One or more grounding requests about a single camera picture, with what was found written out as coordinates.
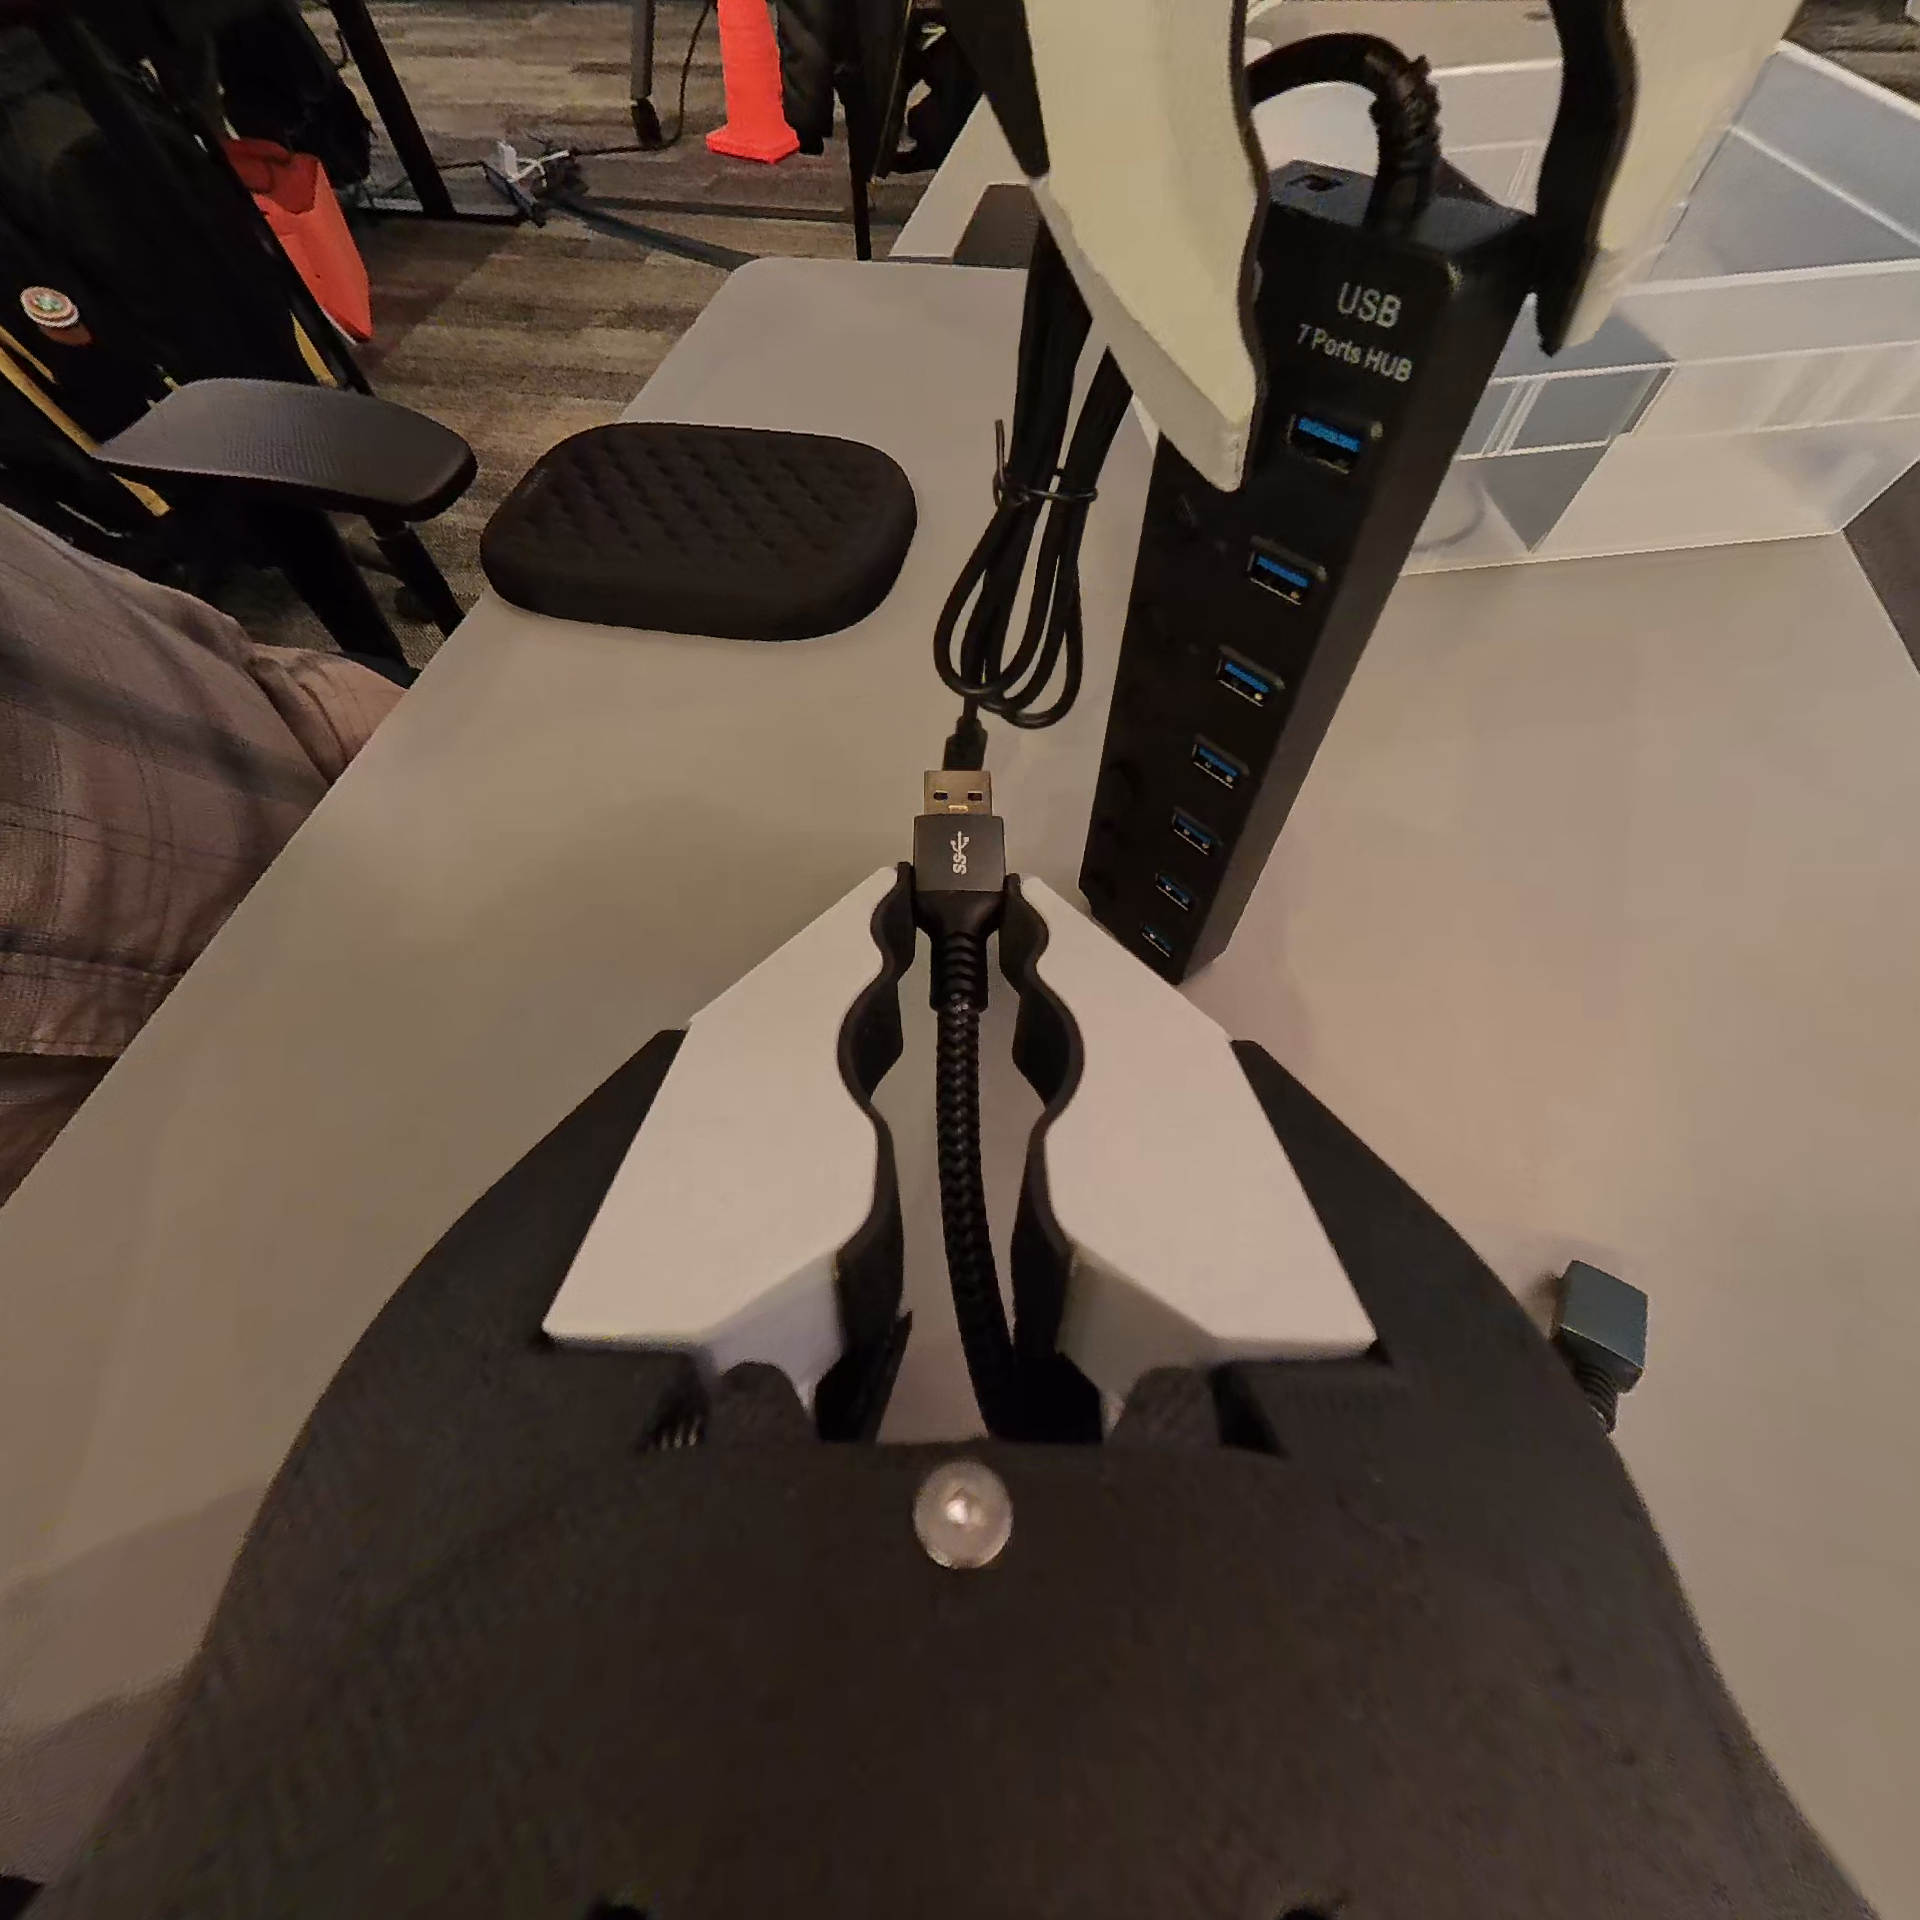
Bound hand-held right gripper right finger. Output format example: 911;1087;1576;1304
1006;874;1378;1442

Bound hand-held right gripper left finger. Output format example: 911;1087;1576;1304
540;861;916;1442

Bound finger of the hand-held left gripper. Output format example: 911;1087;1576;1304
1529;0;1801;356
1023;0;1280;492

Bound black multiport hub cable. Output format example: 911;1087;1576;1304
929;36;1444;776

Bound clear acrylic box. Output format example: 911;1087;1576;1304
1401;36;1920;579

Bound black braided usb cable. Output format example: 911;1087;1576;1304
911;769;1652;1444

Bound black seven-port usb hub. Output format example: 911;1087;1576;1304
1077;157;1532;991

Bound orange traffic cone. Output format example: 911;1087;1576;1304
703;0;805;165

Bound person's torso plaid shirt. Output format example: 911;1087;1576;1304
0;508;408;1203

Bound orange red cloth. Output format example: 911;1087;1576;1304
224;137;376;346

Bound black office chair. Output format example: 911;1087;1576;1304
0;376;482;684

